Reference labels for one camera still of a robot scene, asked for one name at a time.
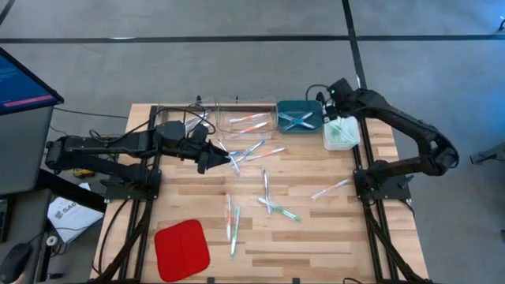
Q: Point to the person's hand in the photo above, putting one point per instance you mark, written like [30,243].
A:
[19,281]

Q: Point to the blue screen monitor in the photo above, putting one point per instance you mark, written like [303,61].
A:
[19,87]

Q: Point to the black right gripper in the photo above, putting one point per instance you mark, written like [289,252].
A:
[341,106]

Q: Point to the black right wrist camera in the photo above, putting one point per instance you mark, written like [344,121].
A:
[340,87]

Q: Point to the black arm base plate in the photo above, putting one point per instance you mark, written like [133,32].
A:
[118,193]
[394,191]

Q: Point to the red cloth mat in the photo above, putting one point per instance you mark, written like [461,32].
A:
[181,250]

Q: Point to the clear plastic bin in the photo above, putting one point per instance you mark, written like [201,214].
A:
[173,114]
[236,134]

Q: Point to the white tape roll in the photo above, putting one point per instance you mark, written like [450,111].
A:
[51,240]

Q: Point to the white printed box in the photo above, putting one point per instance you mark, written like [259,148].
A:
[75,219]

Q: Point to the black computer mouse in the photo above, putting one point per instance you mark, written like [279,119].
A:
[16,260]

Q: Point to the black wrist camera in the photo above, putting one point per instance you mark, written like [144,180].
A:
[200,133]
[340,87]

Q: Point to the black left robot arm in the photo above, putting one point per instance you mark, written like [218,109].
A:
[118,144]

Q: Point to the white plastic bin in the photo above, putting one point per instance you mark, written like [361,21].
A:
[343,144]

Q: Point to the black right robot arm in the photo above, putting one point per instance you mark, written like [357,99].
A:
[414,126]

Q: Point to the green toothbrush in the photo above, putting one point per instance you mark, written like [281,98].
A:
[339,128]
[341,138]
[348,132]
[282,211]
[235,232]
[335,134]

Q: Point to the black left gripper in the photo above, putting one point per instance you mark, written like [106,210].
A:
[199,152]

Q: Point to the teal plastic bin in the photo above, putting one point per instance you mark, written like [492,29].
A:
[300,108]

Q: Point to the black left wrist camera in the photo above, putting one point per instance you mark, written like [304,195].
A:
[200,133]

